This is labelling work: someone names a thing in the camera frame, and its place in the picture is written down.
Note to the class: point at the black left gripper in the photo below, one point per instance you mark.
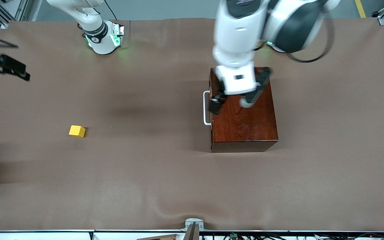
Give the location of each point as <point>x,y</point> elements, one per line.
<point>219,97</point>

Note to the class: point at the yellow cube block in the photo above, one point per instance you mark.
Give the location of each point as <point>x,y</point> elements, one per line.
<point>77,131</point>

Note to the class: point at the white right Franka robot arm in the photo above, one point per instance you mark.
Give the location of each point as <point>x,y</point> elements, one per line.
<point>98,43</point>

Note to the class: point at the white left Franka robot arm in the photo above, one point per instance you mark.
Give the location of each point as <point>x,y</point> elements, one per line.
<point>238,40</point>

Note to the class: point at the dark red wooden cabinet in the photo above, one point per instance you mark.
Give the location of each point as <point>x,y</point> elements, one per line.
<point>245,123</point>

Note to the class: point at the brown table cloth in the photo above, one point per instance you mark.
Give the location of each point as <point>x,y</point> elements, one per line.
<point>112,166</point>

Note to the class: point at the light wooden board piece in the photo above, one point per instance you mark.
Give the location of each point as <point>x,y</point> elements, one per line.
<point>158,238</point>

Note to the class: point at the black floor foot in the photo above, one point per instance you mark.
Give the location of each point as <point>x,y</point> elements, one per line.
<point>373,14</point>

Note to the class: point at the aluminium frame structure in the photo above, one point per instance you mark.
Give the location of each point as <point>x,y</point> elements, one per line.
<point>20,10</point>

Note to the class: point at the grey metal clamp bracket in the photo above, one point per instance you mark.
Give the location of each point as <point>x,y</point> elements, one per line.
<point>192,221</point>

